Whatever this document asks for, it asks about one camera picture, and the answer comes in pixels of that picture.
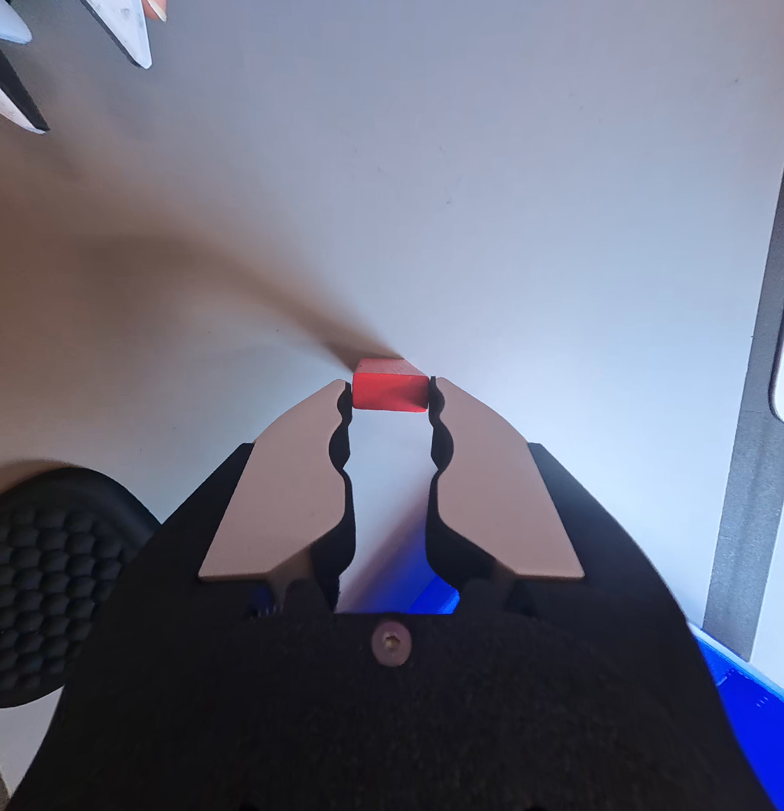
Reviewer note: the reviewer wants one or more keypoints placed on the blue plastic bin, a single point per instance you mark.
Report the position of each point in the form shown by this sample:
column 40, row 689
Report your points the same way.
column 759, row 728

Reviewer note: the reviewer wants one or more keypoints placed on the person's left hand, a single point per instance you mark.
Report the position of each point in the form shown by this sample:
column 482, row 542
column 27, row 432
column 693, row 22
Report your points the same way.
column 156, row 7

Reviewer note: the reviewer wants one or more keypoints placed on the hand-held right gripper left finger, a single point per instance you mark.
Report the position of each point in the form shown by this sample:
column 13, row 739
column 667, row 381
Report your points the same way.
column 277, row 500

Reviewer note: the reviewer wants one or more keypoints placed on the red wooden plank block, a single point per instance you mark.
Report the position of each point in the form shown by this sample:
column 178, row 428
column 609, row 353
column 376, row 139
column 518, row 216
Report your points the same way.
column 388, row 393

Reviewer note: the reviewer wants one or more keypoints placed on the black mesh wrist rest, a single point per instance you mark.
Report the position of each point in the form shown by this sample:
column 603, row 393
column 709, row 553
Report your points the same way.
column 43, row 583

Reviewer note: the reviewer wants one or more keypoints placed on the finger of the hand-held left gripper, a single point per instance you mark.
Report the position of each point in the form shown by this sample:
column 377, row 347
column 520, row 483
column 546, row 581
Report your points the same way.
column 129, row 31
column 14, row 101

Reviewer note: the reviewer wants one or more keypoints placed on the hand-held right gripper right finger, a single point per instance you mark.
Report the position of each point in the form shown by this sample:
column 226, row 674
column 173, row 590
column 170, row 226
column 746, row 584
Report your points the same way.
column 506, row 500

